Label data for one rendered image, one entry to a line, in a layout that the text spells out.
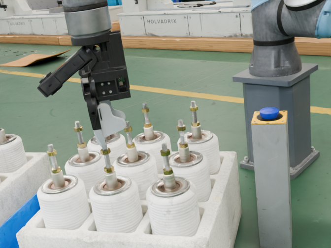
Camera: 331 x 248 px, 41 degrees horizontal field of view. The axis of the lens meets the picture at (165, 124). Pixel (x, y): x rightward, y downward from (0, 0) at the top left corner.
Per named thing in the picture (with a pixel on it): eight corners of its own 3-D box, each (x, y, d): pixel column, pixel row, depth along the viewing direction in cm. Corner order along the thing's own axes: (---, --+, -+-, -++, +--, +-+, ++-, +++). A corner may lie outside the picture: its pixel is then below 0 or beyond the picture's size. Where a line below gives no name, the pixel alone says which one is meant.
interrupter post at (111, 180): (118, 189, 86) (115, 174, 85) (106, 191, 86) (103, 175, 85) (119, 183, 89) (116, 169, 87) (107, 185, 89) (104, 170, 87)
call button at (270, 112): (260, 115, 96) (260, 106, 95) (280, 115, 95) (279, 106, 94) (259, 122, 92) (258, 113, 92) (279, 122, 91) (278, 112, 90)
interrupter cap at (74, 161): (108, 158, 101) (107, 155, 101) (80, 170, 97) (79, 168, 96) (89, 150, 107) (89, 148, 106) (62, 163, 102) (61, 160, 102)
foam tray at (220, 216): (107, 207, 130) (95, 151, 124) (242, 212, 118) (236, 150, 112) (35, 305, 95) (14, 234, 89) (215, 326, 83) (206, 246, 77)
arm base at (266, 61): (265, 62, 142) (263, 31, 139) (311, 65, 132) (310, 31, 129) (239, 75, 132) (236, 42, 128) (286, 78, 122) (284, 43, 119)
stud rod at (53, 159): (58, 177, 91) (49, 143, 89) (61, 177, 91) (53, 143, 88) (54, 179, 90) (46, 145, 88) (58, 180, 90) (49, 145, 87)
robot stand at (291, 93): (268, 145, 155) (263, 60, 144) (320, 155, 142) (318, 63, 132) (239, 167, 142) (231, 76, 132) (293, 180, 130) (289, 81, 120)
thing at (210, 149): (181, 213, 108) (172, 145, 102) (190, 193, 117) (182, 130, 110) (220, 215, 105) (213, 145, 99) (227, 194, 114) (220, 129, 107)
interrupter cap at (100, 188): (131, 194, 84) (130, 191, 84) (91, 199, 84) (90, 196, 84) (132, 175, 91) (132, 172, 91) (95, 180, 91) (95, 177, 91)
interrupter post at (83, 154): (92, 159, 101) (89, 146, 100) (83, 163, 100) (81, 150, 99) (86, 157, 103) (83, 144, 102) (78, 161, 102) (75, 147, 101)
